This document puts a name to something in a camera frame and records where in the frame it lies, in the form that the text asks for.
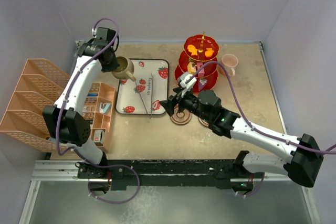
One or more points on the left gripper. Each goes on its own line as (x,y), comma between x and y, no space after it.
(113,65)

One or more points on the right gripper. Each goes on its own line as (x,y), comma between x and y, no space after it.
(178,98)

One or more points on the brown wooden coaster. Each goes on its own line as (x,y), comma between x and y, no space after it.
(180,118)
(203,122)

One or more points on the metal tongs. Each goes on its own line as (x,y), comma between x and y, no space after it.
(144,94)

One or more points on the purple cake slice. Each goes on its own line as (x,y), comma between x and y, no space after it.
(201,83)

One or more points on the beige ceramic mug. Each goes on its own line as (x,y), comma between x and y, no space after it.
(125,70)

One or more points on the yellow cake slice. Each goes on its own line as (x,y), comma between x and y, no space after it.
(192,67)

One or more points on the pink cake slice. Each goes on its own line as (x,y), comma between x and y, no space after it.
(200,70)

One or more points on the orange fish cake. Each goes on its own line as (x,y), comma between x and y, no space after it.
(192,50)
(208,52)

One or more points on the pink mug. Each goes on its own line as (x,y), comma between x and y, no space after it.
(230,63)

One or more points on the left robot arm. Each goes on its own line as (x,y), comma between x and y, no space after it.
(64,120)

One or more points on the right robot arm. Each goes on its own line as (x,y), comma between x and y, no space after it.
(299,158)

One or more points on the white strawberry tray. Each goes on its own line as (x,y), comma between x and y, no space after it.
(125,103)

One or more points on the blue eraser block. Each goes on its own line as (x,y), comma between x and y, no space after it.
(92,95)

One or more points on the pink desk organizer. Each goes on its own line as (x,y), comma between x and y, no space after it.
(40,84)

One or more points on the red three-tier cake stand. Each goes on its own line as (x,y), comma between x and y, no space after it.
(201,42)

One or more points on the small grey box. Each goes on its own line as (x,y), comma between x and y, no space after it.
(99,136)

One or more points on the black base frame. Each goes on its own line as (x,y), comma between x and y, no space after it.
(218,173)

